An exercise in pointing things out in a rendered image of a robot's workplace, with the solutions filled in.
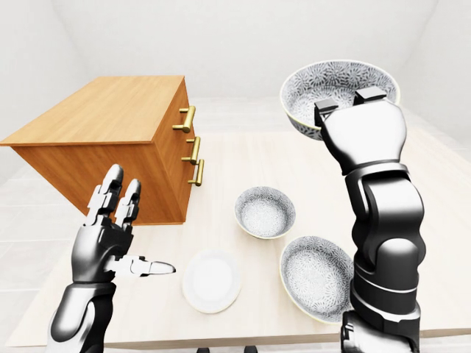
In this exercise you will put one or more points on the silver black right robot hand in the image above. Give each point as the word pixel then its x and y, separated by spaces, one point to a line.
pixel 368 136

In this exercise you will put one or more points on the white plate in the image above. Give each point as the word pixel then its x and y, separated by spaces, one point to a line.
pixel 211 281

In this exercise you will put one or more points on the patterned black white bowl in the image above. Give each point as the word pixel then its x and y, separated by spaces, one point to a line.
pixel 316 279
pixel 331 82
pixel 265 215

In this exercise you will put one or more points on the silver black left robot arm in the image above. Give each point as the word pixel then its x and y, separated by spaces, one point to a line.
pixel 79 320

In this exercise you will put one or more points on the wooden cabinet drawer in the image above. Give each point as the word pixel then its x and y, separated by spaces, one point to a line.
pixel 177 167
pixel 184 200
pixel 172 114

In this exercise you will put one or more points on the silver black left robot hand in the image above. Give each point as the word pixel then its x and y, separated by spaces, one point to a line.
pixel 93 250

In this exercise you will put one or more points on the wooden cabinet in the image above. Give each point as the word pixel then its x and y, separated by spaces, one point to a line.
pixel 99 121

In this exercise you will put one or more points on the small dark shape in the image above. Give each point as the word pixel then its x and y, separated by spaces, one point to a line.
pixel 250 350
pixel 203 350

